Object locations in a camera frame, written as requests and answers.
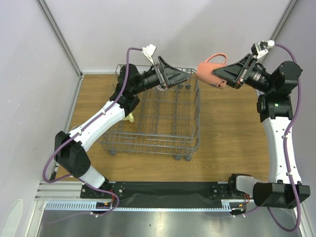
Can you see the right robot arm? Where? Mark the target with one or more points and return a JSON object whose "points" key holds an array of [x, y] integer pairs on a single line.
{"points": [[284, 188]]}

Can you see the beige steel-lined tumbler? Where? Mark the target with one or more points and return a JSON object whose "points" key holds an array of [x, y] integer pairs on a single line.
{"points": [[74, 128]]}

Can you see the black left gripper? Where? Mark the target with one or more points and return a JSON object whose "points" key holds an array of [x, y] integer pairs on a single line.
{"points": [[167, 75]]}

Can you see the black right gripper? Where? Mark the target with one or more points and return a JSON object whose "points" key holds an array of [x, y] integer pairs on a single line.
{"points": [[247, 71]]}

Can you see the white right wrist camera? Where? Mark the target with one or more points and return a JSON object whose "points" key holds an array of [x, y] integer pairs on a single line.
{"points": [[261, 49]]}

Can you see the grey wire dish rack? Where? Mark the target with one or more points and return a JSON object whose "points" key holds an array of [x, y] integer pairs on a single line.
{"points": [[165, 122]]}

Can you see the pink patterned mug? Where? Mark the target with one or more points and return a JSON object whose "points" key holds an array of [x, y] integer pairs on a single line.
{"points": [[205, 71]]}

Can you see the pale yellow mug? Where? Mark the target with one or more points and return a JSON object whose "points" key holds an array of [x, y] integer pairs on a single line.
{"points": [[129, 118]]}

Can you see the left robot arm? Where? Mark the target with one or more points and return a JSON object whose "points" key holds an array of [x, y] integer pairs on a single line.
{"points": [[71, 148]]}

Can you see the aluminium rail with cable duct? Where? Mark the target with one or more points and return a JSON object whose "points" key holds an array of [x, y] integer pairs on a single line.
{"points": [[78, 196]]}

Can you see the clear glass cup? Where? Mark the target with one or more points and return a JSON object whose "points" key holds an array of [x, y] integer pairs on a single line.
{"points": [[163, 90]]}

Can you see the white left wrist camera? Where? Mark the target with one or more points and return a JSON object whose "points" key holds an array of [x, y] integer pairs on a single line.
{"points": [[149, 51]]}

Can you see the white plastic object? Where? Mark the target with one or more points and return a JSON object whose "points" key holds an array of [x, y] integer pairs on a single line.
{"points": [[12, 219]]}

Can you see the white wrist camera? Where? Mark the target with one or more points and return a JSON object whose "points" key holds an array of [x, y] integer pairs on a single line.
{"points": [[261, 49], [149, 51]]}

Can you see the black mounting base plate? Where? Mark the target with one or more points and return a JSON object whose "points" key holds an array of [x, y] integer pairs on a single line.
{"points": [[174, 195]]}

